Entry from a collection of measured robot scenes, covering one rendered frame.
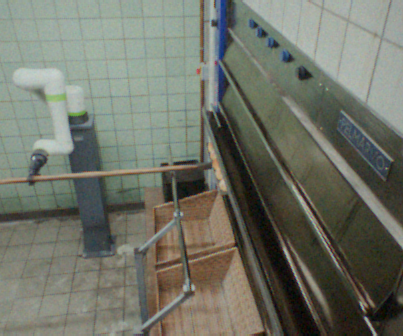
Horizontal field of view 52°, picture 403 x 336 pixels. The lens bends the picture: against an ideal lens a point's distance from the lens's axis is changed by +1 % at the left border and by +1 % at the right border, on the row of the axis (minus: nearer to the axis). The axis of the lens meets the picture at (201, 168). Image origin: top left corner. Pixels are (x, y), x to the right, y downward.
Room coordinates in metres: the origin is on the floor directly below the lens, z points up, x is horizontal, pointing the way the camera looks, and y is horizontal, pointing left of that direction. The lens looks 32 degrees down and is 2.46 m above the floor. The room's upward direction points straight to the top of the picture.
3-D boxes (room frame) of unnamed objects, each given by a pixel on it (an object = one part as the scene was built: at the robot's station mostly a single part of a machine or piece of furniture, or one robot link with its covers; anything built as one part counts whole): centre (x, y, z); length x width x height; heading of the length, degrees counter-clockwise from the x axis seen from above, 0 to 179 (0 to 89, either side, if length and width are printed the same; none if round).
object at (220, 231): (2.02, 0.07, 0.72); 0.56 x 0.49 x 0.28; 7
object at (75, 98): (2.67, 0.89, 1.36); 0.16 x 0.13 x 0.19; 92
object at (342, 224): (1.48, -0.28, 1.80); 1.79 x 0.11 x 0.19; 8
